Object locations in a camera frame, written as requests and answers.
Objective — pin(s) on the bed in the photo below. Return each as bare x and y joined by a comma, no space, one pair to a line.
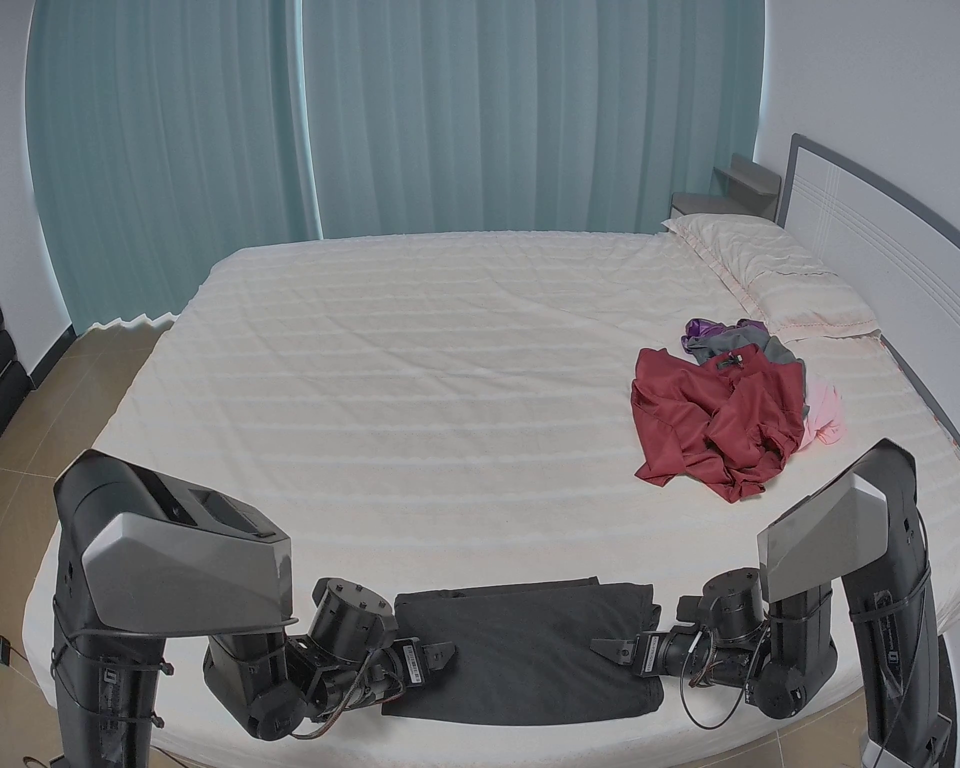
412,375

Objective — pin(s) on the cream pillow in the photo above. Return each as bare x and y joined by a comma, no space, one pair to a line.
780,274

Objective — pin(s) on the grey garment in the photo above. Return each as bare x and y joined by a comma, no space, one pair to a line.
739,341

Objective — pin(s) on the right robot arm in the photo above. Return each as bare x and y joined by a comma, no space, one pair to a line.
840,525

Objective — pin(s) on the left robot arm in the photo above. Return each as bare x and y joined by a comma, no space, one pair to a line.
187,555

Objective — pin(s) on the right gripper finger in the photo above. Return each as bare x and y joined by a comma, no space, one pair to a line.
616,650

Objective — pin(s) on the black T-shirt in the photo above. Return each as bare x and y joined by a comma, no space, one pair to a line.
525,652

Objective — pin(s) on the purple garment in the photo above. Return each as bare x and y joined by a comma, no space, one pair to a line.
701,330

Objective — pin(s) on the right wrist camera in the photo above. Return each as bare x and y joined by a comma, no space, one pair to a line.
691,609

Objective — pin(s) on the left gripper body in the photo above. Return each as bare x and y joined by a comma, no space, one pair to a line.
411,664

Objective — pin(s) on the blue-green curtain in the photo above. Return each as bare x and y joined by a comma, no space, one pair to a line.
525,112
165,150

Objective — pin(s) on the pink garment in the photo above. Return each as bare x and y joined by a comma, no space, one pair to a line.
825,416

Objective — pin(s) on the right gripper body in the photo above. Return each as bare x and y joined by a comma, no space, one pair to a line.
656,654

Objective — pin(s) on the black padded sofa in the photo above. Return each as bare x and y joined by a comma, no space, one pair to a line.
11,367

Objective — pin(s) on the grey bedside table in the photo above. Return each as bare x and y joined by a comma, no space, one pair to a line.
705,202

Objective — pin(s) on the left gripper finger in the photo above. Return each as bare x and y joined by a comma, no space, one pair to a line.
439,654

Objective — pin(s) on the dark red garment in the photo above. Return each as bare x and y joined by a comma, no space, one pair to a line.
690,420

